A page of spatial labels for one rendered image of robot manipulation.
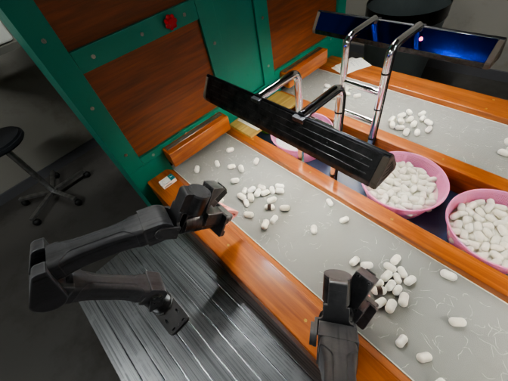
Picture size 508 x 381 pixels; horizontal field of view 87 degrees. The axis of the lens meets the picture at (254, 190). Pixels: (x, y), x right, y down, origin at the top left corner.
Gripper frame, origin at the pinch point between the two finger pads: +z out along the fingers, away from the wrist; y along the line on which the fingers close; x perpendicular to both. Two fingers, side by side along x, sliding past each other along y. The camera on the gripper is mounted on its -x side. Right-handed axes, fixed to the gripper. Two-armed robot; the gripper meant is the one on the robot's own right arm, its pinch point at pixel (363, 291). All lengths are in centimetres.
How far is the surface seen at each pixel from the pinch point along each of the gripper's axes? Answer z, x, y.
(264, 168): 13, -9, 54
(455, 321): 6.0, -5.4, -18.6
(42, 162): -12, 92, 270
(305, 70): 50, -51, 80
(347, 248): 7.6, -4.1, 10.6
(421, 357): -3.0, 2.5, -16.8
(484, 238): 29.5, -21.6, -15.1
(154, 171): -14, 8, 85
